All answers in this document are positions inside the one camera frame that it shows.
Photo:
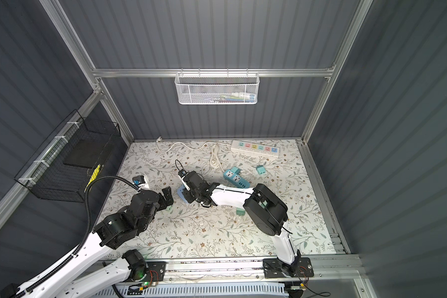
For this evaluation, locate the yellow marker in basket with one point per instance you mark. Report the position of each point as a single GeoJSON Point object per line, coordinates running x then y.
{"type": "Point", "coordinates": [93, 176]}

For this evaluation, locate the pens in white basket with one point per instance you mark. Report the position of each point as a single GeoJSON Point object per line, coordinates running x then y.
{"type": "Point", "coordinates": [246, 98]}

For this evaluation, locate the green plug centre lower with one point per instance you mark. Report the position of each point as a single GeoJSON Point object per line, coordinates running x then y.
{"type": "Point", "coordinates": [240, 212]}

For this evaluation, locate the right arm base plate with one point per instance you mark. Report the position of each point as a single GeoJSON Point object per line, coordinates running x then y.
{"type": "Point", "coordinates": [274, 268]}

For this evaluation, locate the black pad in basket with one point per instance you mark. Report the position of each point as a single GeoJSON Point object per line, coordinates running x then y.
{"type": "Point", "coordinates": [87, 154]}

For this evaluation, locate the teal power strip with USB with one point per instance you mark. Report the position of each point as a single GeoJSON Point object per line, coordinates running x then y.
{"type": "Point", "coordinates": [236, 180]}

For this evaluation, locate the white long power strip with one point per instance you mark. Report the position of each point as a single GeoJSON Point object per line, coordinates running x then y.
{"type": "Point", "coordinates": [253, 149]}

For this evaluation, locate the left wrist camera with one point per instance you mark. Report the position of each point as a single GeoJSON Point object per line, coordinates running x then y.
{"type": "Point", "coordinates": [141, 182]}

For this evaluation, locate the teal plug beside teal strip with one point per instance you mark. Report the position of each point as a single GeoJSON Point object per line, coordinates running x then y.
{"type": "Point", "coordinates": [236, 170]}

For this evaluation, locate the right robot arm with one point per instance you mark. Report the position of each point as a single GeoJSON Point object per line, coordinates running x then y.
{"type": "Point", "coordinates": [267, 211]}

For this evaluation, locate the white wire wall basket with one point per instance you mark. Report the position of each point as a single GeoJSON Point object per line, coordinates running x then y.
{"type": "Point", "coordinates": [194, 90]}

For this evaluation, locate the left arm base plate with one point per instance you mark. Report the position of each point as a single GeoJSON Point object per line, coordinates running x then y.
{"type": "Point", "coordinates": [153, 271]}

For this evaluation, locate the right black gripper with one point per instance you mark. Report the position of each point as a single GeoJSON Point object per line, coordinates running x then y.
{"type": "Point", "coordinates": [186, 193]}

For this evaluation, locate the teal plug near white strip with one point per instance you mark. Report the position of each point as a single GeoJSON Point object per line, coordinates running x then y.
{"type": "Point", "coordinates": [261, 170]}

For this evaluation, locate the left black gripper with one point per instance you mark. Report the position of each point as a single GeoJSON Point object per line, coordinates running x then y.
{"type": "Point", "coordinates": [162, 203]}

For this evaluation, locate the black wire side basket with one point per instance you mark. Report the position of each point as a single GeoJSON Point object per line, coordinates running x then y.
{"type": "Point", "coordinates": [62, 170]}

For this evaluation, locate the lavender square power socket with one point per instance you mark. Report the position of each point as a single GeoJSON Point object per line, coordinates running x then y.
{"type": "Point", "coordinates": [180, 194]}

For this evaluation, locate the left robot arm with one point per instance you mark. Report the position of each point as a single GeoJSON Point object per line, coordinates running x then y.
{"type": "Point", "coordinates": [63, 279]}

